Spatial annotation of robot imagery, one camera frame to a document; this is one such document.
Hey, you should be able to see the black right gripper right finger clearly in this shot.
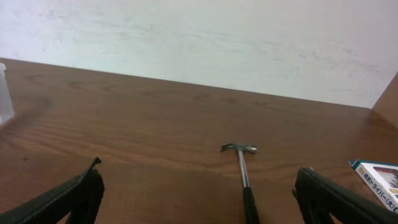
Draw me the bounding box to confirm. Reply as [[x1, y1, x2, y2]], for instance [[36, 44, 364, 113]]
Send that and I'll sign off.
[[293, 167, 397, 224]]

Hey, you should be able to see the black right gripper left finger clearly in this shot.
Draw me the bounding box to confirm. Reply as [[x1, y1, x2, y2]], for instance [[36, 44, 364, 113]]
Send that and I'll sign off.
[[1, 157, 104, 224]]

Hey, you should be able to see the small steel claw hammer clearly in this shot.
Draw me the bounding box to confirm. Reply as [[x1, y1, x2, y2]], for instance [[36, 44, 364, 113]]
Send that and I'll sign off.
[[221, 143, 260, 224]]

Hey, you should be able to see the clear plastic container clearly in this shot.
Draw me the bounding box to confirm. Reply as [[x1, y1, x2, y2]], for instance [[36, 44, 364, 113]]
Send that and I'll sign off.
[[0, 63, 15, 126]]

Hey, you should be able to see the blue white screwdriver box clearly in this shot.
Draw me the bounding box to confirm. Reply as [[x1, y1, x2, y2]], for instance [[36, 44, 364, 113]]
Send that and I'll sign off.
[[348, 159, 397, 213]]

